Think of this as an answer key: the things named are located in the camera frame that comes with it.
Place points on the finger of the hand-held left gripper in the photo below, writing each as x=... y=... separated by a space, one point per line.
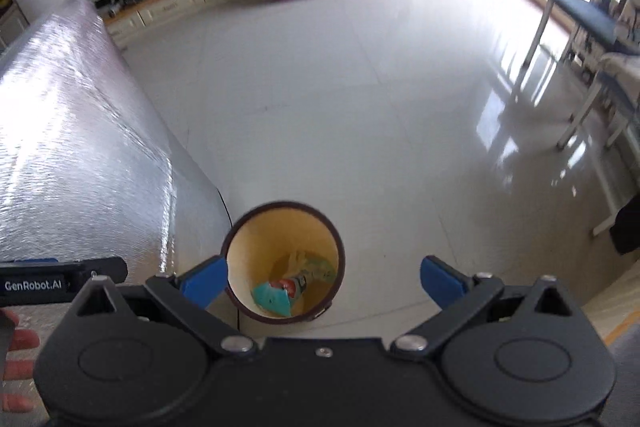
x=97 y=268

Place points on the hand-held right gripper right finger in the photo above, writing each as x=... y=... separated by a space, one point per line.
x=440 y=279

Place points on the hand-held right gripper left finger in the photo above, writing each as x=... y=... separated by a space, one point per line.
x=204 y=281

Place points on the brown round waste bin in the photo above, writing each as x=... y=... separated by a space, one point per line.
x=250 y=252

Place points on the person's left hand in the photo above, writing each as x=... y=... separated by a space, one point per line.
x=22 y=339

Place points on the colourful snack wrapper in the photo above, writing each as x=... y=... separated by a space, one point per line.
x=310 y=269

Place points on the silver foil mat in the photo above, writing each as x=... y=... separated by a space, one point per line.
x=75 y=147

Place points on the black object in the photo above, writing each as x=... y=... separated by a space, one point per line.
x=627 y=224

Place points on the blue cushioned white chair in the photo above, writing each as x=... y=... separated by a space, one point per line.
x=582 y=12
x=617 y=94

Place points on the cream low drawer cabinet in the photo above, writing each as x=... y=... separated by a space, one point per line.
x=170 y=7

